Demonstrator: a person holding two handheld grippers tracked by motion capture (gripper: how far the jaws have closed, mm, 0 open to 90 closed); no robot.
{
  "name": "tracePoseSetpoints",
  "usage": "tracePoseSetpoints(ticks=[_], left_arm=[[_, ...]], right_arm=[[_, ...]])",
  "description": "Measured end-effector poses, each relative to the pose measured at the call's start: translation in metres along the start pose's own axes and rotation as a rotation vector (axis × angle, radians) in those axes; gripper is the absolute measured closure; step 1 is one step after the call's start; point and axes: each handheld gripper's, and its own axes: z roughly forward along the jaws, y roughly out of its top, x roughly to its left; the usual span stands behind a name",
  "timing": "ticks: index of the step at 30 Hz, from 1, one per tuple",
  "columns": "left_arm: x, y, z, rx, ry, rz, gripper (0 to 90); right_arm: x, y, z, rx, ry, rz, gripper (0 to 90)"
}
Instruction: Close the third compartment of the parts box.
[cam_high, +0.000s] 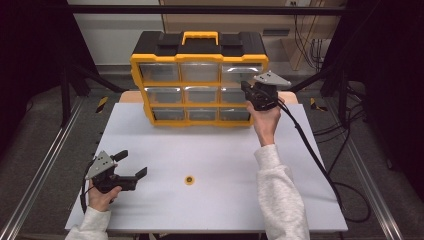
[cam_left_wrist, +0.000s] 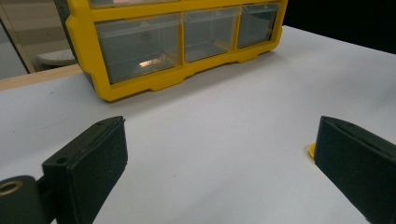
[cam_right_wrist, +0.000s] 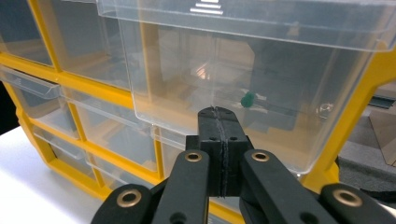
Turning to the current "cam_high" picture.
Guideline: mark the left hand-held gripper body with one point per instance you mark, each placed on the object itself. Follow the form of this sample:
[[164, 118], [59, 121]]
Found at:
[[100, 166]]

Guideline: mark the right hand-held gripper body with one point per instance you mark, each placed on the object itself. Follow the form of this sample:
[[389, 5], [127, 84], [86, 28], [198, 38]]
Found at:
[[265, 96]]

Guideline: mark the clear organizer drawer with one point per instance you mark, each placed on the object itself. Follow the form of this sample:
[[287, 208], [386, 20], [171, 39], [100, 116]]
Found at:
[[164, 95], [233, 71]]

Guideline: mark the yellow round magnet disc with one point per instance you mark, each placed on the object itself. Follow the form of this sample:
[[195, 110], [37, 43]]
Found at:
[[189, 180]]

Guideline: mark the yellow black drawer cabinet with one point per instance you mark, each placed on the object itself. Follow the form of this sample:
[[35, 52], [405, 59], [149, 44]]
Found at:
[[200, 57]]

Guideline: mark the person's right hand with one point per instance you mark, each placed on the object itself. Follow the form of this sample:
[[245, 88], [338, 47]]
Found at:
[[266, 126]]

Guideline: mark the person's left hand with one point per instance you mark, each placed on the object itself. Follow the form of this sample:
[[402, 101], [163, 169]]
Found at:
[[101, 201]]

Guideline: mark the yellow black hazard tape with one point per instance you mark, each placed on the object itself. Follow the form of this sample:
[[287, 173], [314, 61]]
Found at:
[[102, 104], [313, 104]]

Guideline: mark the grid of clear plastic drawers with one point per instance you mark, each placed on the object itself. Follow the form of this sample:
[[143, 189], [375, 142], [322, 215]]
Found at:
[[200, 71]]

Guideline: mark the wooden table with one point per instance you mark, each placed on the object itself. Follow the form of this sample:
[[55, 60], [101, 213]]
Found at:
[[128, 96]]

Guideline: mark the black metal stand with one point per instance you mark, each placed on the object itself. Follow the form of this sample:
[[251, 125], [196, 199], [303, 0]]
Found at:
[[343, 100], [65, 96]]

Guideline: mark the black curtain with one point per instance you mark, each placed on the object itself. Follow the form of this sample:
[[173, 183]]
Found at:
[[30, 66], [393, 83]]

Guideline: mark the aluminium floor rail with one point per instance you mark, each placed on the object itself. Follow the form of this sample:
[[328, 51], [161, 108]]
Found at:
[[40, 173], [380, 208]]

